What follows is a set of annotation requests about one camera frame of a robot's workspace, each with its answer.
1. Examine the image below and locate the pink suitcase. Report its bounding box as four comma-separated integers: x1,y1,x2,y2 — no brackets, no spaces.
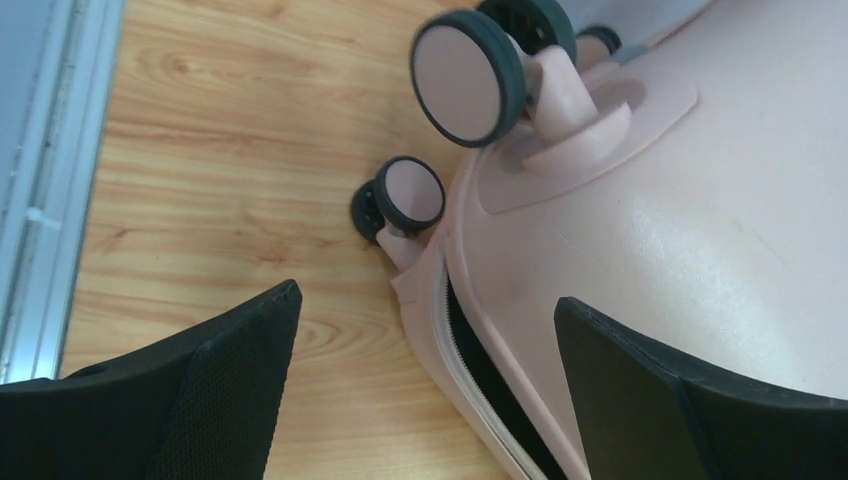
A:
351,1,847,479

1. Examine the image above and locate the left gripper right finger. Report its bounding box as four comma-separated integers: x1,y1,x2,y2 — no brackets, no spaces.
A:
554,297,847,479

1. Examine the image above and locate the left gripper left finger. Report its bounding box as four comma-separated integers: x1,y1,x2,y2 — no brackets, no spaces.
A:
1,280,302,479

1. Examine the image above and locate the aluminium frame rail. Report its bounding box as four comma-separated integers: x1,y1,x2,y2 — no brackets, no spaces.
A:
1,0,126,383

